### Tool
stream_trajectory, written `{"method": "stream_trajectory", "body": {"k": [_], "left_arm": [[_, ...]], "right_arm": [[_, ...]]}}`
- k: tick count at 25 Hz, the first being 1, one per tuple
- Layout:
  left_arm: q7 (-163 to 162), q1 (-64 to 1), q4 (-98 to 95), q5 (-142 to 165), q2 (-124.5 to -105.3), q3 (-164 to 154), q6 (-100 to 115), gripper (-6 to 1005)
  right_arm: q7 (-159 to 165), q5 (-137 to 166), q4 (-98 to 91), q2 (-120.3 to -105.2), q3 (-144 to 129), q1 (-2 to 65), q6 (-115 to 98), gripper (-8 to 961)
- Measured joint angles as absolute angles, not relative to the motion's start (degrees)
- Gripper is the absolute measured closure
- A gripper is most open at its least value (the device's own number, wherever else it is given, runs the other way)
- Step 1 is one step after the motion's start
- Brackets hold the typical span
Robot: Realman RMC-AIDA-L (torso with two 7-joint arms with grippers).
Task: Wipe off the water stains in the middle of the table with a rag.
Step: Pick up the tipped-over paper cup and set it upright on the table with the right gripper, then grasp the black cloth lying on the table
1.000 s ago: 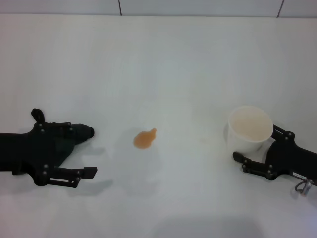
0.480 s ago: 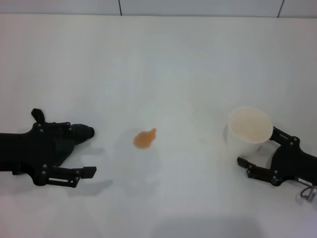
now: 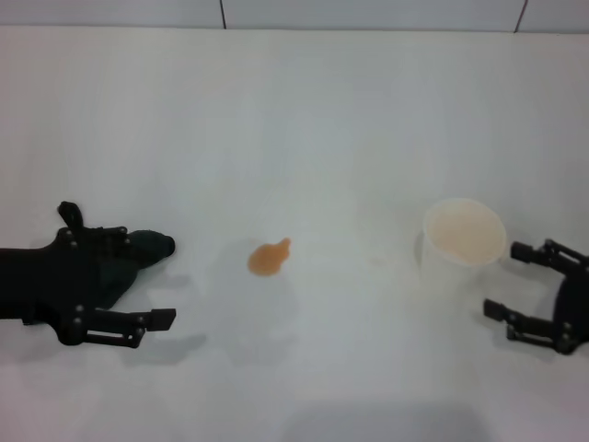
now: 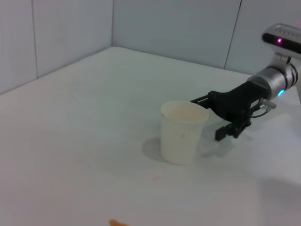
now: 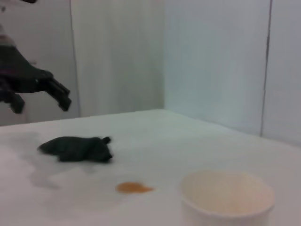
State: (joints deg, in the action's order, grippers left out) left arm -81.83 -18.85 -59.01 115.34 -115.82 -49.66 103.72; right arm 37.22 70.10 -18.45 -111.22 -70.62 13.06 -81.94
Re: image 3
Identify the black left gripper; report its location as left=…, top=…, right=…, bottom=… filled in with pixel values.
left=0, top=201, right=178, bottom=350

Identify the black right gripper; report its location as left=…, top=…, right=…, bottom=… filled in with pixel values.
left=482, top=238, right=589, bottom=356

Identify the dark blue rag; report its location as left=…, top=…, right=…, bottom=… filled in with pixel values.
left=89, top=228, right=177, bottom=311

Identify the white paper cup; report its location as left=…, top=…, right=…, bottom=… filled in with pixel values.
left=420, top=197, right=509, bottom=297

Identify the orange-brown liquid stain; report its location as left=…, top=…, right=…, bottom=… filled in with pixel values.
left=247, top=237, right=293, bottom=279

